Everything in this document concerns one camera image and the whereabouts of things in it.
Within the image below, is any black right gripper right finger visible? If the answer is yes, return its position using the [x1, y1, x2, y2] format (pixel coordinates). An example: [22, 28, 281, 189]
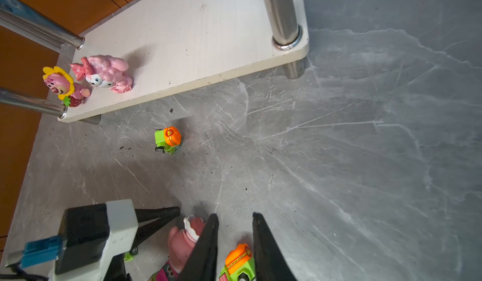
[252, 212, 296, 280]

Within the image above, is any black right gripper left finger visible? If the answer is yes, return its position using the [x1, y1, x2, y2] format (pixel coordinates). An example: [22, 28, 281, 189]
[177, 213, 219, 281]

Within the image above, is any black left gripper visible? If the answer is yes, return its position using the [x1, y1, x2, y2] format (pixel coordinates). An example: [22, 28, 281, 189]
[104, 206, 181, 281]

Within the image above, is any pink round head doll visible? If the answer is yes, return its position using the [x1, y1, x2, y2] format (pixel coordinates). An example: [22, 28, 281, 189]
[168, 214, 206, 274]

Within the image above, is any pink sheep toy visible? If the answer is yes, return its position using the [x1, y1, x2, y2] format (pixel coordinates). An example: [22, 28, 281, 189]
[70, 55, 134, 94]

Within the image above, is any yellow flower doll toy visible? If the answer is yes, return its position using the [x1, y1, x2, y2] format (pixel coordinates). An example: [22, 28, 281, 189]
[43, 66, 91, 108]

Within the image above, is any white two-tier shelf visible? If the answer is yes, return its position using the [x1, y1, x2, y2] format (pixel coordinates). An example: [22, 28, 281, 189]
[0, 0, 310, 125]

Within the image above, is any orange green toy car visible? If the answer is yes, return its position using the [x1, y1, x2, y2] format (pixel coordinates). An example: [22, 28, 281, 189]
[218, 243, 256, 281]

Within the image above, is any pink green toy car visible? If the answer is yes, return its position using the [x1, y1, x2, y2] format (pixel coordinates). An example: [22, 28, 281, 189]
[148, 260, 179, 281]

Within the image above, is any pink green toy truck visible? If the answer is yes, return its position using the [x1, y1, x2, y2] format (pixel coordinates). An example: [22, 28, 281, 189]
[123, 247, 138, 263]

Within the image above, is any green orange toy truck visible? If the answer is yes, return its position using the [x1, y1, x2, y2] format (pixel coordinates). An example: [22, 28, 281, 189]
[154, 126, 183, 155]

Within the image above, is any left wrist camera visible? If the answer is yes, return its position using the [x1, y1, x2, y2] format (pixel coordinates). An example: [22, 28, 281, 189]
[1, 199, 138, 280]

